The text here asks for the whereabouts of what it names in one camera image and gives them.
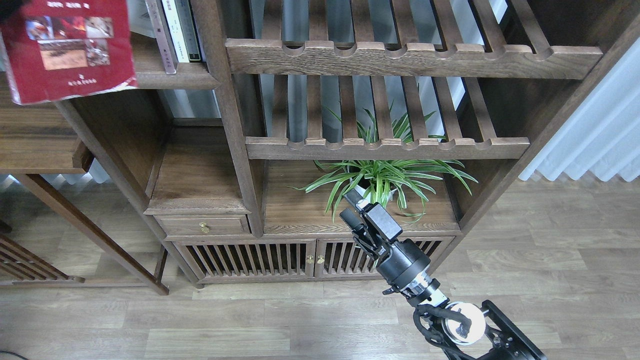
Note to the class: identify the yellow-green book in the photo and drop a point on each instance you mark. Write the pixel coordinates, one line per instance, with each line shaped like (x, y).
(139, 18)

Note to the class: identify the maroon book white characters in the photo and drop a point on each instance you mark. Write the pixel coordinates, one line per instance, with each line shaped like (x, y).
(161, 32)

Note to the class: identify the red book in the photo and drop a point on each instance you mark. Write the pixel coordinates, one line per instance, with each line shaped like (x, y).
(60, 49)

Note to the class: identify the white plant pot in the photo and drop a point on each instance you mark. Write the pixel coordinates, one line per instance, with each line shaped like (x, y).
(382, 196)

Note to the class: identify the white curtain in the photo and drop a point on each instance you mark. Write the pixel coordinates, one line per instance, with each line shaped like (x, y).
(602, 136)

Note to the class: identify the white upright book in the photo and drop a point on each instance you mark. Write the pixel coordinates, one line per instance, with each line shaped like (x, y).
(170, 8)

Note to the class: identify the brass drawer knob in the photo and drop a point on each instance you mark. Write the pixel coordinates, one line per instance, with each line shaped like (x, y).
(203, 226)

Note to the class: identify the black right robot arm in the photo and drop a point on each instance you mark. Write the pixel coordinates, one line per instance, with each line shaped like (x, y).
(445, 324)

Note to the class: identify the dark wooden bookshelf cabinet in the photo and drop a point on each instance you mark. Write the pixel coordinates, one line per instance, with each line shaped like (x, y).
(229, 142)

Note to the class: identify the green spider plant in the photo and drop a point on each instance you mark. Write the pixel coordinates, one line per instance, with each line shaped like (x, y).
(407, 175)

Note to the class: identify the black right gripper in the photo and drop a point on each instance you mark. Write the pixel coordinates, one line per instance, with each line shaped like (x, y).
(402, 264)

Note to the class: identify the wooden side table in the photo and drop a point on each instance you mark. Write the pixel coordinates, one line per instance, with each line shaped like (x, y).
(37, 140)

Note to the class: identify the dark green upright book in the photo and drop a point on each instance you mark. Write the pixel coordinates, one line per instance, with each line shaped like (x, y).
(189, 31)

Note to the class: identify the brass cabinet door knobs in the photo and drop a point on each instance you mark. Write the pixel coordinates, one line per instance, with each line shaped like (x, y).
(320, 259)

